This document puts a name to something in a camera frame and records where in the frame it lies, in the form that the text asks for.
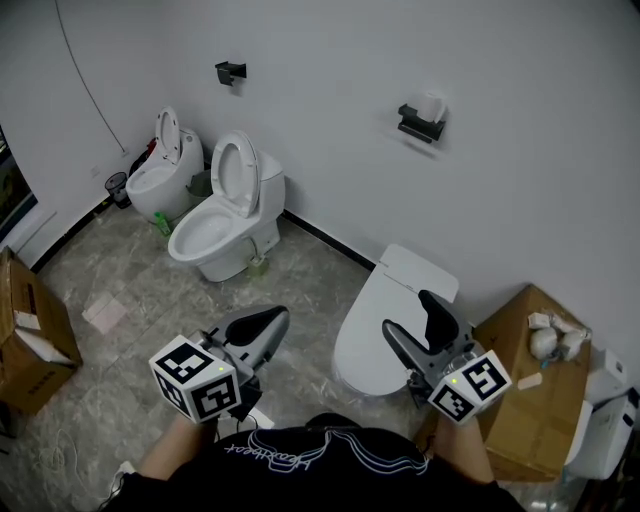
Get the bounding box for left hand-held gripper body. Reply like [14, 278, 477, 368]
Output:
[148, 327, 264, 425]

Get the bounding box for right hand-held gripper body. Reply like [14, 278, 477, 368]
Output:
[407, 342, 514, 426]

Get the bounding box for white toilet paper roll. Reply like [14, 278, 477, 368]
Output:
[412, 90, 448, 124]

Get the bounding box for person's right forearm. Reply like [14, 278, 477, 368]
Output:
[430, 413, 497, 485]

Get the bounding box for person's left forearm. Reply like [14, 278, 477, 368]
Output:
[137, 413, 222, 482]

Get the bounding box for white toilet with closed lid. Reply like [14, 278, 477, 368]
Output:
[332, 243, 460, 397]

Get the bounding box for white toilet with open seat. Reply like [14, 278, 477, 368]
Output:
[167, 129, 287, 284]

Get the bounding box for white appliance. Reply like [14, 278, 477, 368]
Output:
[563, 348, 640, 482]

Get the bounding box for round egg-shaped white toilet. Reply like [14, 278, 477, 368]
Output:
[124, 105, 206, 225]

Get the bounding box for large printed cardboard box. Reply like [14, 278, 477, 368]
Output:
[414, 283, 594, 484]

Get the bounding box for white wrapped round part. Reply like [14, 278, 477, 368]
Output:
[557, 329, 587, 362]
[529, 326, 560, 361]

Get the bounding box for white wrapped tube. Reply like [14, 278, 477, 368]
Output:
[546, 311, 592, 337]

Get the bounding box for person's black printed t-shirt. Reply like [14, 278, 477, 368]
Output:
[97, 412, 527, 512]

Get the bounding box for open cardboard box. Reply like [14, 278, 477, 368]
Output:
[0, 246, 84, 416]

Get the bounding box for dark window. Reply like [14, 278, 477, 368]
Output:
[0, 123, 39, 242]

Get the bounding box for black wire waste bin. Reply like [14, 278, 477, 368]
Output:
[104, 171, 133, 210]

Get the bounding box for black wall paper shelf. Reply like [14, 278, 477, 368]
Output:
[397, 103, 447, 145]

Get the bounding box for black empty wall holder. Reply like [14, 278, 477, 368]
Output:
[214, 60, 248, 87]

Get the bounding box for black wall cable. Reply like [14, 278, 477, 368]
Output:
[53, 0, 130, 157]

